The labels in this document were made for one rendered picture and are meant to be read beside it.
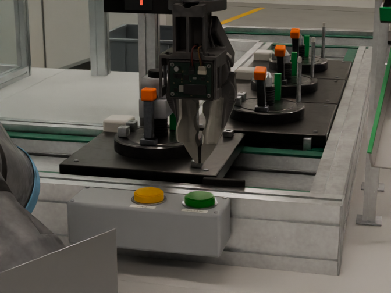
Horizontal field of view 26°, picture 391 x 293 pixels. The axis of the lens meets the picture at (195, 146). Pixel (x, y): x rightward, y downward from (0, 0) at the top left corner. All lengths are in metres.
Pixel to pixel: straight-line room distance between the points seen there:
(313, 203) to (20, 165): 0.40
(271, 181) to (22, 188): 0.51
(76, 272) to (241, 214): 0.41
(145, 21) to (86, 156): 0.28
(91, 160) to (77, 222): 0.17
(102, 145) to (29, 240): 0.60
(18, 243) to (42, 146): 0.75
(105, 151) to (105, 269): 0.53
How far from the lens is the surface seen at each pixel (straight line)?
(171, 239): 1.11
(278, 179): 1.37
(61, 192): 1.22
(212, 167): 1.24
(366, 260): 1.22
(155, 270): 1.17
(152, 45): 1.46
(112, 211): 1.12
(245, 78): 1.88
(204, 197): 1.11
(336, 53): 2.50
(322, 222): 1.15
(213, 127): 1.06
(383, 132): 1.23
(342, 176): 1.25
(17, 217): 0.80
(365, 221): 1.36
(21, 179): 0.97
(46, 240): 0.79
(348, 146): 1.41
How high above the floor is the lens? 1.34
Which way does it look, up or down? 16 degrees down
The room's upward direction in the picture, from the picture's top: straight up
